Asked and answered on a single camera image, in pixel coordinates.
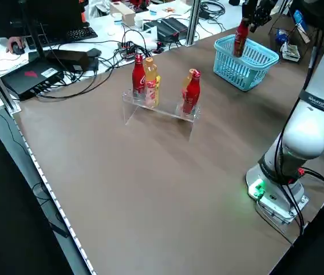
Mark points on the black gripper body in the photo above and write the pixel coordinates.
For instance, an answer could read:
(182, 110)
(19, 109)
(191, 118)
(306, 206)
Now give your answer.
(259, 4)

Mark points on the red cola bottle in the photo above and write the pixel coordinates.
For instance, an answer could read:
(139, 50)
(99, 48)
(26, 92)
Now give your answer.
(192, 94)
(138, 77)
(240, 34)

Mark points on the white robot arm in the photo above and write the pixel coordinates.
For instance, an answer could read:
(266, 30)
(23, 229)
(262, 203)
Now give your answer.
(316, 120)

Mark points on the blue plastic basket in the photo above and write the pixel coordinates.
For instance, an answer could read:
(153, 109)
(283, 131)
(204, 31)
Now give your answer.
(218, 57)

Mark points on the orange tea bottle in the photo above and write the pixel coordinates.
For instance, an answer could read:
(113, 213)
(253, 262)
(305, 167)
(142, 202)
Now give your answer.
(150, 74)
(185, 81)

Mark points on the yellow drink bottle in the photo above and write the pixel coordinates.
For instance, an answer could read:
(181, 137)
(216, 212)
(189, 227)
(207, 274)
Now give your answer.
(158, 86)

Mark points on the clear acrylic bottle tray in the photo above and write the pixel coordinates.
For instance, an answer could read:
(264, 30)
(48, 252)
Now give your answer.
(162, 107)

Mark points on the white snack box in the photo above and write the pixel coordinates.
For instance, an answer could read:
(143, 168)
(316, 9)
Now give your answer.
(290, 51)

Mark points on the black power supply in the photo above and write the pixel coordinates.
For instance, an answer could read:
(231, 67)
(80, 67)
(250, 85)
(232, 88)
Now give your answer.
(165, 27)

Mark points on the white paper cup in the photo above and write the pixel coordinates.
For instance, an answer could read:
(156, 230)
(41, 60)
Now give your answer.
(139, 22)

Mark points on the cardboard box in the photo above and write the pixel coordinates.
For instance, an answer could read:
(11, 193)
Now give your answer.
(124, 13)

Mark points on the black power strip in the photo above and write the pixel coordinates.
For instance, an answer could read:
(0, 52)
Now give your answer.
(127, 50)

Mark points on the black keyboard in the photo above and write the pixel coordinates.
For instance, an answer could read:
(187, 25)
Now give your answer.
(79, 33)

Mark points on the black adapter box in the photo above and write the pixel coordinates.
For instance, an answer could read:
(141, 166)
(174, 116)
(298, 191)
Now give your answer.
(70, 57)

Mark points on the black monitor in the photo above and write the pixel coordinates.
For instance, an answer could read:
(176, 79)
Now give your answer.
(59, 14)

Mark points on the black computer box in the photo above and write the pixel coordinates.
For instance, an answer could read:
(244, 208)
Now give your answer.
(30, 80)

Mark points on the black computer mouse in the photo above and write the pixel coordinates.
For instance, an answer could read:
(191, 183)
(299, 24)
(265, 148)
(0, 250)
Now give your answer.
(19, 51)

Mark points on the aluminium camera post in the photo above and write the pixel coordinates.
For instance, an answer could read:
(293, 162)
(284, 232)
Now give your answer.
(193, 23)

